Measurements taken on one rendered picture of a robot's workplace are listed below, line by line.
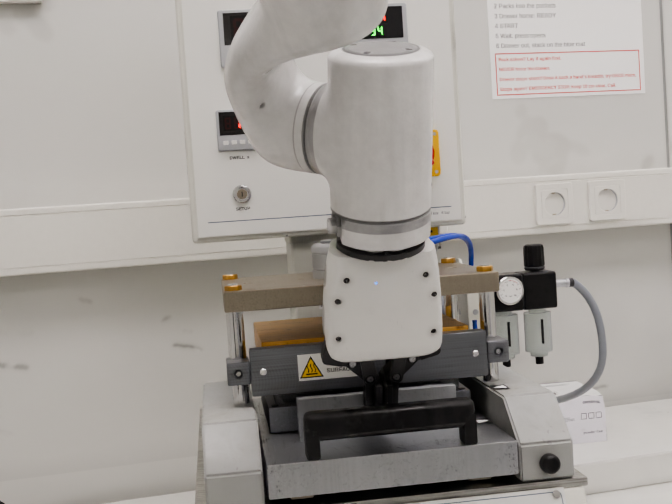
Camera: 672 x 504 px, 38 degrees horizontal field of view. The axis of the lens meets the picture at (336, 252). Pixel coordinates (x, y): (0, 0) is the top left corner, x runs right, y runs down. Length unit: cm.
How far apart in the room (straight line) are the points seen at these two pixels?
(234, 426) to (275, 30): 37
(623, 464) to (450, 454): 64
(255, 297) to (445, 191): 34
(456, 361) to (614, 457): 57
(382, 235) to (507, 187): 89
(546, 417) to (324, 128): 34
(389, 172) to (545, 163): 100
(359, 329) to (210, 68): 44
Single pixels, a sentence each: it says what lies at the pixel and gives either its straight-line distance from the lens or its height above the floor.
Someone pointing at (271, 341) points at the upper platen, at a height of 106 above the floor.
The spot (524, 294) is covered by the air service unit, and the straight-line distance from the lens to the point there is 120.
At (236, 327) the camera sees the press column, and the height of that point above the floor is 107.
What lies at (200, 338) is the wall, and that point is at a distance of 157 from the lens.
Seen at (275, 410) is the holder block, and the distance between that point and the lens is 95.
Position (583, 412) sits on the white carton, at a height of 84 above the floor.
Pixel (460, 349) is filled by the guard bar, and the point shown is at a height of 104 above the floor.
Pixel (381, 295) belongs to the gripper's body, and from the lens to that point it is 82.
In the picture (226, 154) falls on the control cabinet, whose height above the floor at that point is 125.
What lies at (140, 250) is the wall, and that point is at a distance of 150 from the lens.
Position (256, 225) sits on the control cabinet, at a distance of 114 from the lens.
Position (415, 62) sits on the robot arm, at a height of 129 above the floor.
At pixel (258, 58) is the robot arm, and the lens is 71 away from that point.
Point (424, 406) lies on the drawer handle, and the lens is 85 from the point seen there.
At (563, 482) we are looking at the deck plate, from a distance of 91.
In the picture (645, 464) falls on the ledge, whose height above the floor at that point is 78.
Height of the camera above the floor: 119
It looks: 3 degrees down
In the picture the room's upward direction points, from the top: 4 degrees counter-clockwise
